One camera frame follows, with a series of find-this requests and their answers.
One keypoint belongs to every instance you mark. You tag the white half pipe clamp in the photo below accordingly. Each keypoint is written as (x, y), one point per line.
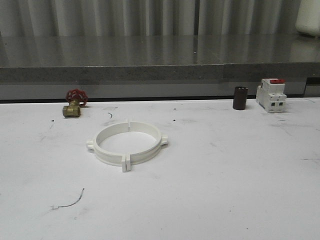
(150, 153)
(107, 157)

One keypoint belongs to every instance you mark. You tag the dark brown cylinder coupling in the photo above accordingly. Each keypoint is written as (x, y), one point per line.
(240, 98)

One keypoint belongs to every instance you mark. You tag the brass valve red handwheel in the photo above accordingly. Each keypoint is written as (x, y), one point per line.
(76, 99)

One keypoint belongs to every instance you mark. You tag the grey stone countertop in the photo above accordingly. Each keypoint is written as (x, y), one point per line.
(100, 59)

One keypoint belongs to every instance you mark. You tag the white rice cooker appliance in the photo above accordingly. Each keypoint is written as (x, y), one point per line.
(308, 18)

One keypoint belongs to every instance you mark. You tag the white circuit breaker red switch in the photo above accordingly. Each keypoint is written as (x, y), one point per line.
(270, 95)

